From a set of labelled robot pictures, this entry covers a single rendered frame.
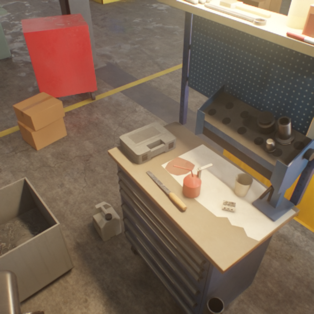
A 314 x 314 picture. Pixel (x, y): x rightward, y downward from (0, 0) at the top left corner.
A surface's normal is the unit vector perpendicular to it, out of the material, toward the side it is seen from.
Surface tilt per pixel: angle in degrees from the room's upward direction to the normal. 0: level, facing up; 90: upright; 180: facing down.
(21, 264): 90
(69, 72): 90
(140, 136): 0
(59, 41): 90
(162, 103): 0
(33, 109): 0
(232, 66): 90
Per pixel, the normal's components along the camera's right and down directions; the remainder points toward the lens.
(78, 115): 0.00, -0.76
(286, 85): -0.80, 0.39
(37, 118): 0.78, 0.41
